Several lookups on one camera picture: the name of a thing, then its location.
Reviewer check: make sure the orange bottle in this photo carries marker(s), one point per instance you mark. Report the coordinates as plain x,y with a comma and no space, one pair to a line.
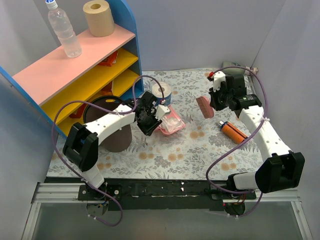
232,132

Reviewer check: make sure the clear plastic water bottle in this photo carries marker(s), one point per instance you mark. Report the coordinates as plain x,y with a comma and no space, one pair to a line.
63,29

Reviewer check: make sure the crumpled white paper scrap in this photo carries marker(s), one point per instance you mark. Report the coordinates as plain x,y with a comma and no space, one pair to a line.
170,124

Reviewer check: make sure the aluminium frame rail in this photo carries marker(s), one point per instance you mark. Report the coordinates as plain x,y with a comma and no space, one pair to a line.
57,214

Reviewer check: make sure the pink hand brush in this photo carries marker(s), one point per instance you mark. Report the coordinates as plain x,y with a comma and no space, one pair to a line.
204,105

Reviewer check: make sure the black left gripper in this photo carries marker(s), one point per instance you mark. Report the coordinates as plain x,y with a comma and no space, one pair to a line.
149,124

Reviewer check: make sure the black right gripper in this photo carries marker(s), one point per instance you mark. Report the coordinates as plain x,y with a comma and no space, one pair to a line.
215,99

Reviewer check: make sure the colourful wooden shelf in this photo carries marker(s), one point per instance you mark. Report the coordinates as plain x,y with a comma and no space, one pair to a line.
53,87

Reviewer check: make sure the red packet on lower shelf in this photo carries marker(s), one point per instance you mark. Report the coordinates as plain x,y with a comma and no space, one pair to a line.
78,112

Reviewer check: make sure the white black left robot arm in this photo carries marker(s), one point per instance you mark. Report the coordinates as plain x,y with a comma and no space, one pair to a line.
82,143

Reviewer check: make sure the floral table mat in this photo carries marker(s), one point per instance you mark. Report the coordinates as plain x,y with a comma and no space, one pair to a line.
197,151

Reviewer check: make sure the brown trash bin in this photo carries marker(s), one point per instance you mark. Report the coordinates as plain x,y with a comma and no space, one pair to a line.
119,140

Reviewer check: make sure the pink dustpan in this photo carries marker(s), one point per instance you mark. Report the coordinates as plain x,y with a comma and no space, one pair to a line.
172,114

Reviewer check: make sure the orange snack packet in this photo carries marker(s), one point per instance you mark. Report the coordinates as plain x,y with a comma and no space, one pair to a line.
110,60

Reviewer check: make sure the grey green lotion bottle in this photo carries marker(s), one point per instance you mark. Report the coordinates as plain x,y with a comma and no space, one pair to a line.
233,70

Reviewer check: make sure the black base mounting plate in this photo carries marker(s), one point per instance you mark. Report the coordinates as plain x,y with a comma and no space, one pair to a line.
160,194

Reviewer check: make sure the brown paper roll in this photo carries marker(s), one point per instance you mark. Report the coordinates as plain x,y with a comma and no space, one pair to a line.
99,18

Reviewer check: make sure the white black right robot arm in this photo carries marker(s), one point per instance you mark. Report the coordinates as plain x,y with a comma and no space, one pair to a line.
282,168

